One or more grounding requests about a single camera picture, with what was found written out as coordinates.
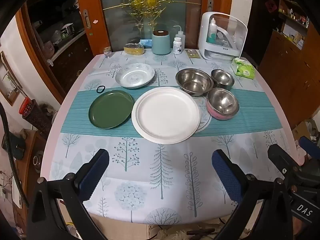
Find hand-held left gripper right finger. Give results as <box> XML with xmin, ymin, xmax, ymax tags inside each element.
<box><xmin>212</xmin><ymin>149</ymin><xmax>293</xmax><ymax>240</ymax></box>

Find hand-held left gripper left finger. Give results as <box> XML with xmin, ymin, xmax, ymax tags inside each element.
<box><xmin>26</xmin><ymin>149</ymin><xmax>110</xmax><ymax>240</ymax></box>

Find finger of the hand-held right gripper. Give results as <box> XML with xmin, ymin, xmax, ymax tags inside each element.
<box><xmin>267</xmin><ymin>144</ymin><xmax>300</xmax><ymax>180</ymax></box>
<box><xmin>299</xmin><ymin>136</ymin><xmax>320</xmax><ymax>158</ymax></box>

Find large white plate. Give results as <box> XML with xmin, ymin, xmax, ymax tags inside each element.
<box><xmin>131</xmin><ymin>86</ymin><xmax>202</xmax><ymax>145</ymax></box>

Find large steel bowl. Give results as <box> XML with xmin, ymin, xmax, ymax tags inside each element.
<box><xmin>175</xmin><ymin>68</ymin><xmax>215</xmax><ymax>97</ymax></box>

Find floral porcelain plate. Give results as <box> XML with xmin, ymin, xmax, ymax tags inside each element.
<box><xmin>115</xmin><ymin>63</ymin><xmax>155</xmax><ymax>89</ymax></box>

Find green plate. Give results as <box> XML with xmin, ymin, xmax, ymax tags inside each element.
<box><xmin>88</xmin><ymin>90</ymin><xmax>134</xmax><ymax>130</ymax></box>

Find wooden storage cabinet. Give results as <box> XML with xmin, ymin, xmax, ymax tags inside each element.
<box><xmin>257</xmin><ymin>0</ymin><xmax>320</xmax><ymax>128</ymax></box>

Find pink steel bowl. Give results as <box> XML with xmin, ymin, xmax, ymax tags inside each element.
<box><xmin>206</xmin><ymin>87</ymin><xmax>240</xmax><ymax>120</ymax></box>

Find red lid jar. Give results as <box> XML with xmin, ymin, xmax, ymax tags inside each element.
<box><xmin>19</xmin><ymin>97</ymin><xmax>52</xmax><ymax>133</ymax></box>

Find green tissue pack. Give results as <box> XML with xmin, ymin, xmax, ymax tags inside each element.
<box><xmin>230</xmin><ymin>57</ymin><xmax>256</xmax><ymax>80</ymax></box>

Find small steel bowl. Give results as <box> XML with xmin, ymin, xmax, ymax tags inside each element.
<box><xmin>210</xmin><ymin>69</ymin><xmax>235</xmax><ymax>90</ymax></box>

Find white countertop appliance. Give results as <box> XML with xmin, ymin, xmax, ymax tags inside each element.
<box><xmin>198</xmin><ymin>12</ymin><xmax>248</xmax><ymax>61</ymax></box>

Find wooden display cabinet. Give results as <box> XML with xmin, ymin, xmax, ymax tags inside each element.
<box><xmin>16</xmin><ymin>0</ymin><xmax>98</xmax><ymax>103</ymax></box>

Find yellow sponge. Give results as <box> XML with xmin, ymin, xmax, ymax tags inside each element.
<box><xmin>124</xmin><ymin>43</ymin><xmax>145</xmax><ymax>55</ymax></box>

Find white pill bottle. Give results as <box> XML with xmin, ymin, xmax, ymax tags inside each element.
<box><xmin>173</xmin><ymin>37</ymin><xmax>183</xmax><ymax>55</ymax></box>

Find teal liquid bottle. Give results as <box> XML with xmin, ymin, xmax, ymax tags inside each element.
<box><xmin>207</xmin><ymin>17</ymin><xmax>217</xmax><ymax>43</ymax></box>

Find teal canister brown lid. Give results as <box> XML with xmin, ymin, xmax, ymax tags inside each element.
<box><xmin>152</xmin><ymin>30</ymin><xmax>171</xmax><ymax>55</ymax></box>

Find white squeeze bottle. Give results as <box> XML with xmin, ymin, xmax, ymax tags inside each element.
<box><xmin>172</xmin><ymin>26</ymin><xmax>186</xmax><ymax>50</ymax></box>

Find gold door ornament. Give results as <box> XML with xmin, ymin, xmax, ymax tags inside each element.
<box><xmin>102</xmin><ymin>0</ymin><xmax>202</xmax><ymax>28</ymax></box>

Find black cable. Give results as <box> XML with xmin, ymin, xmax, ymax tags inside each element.
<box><xmin>0</xmin><ymin>102</ymin><xmax>28</xmax><ymax>207</ymax></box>

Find wooden picture frame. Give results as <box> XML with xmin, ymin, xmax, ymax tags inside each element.
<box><xmin>0</xmin><ymin>51</ymin><xmax>20</xmax><ymax>105</ymax></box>

